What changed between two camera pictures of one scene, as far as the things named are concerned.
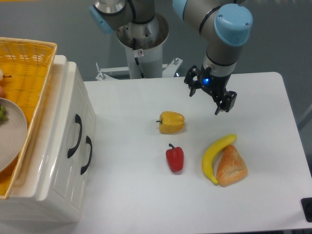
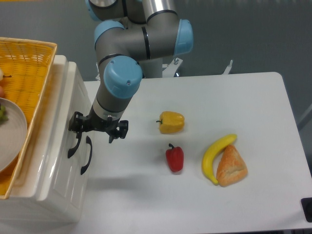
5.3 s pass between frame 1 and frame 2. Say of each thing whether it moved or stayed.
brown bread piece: stayed
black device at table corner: stayed
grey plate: stayed
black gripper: moved
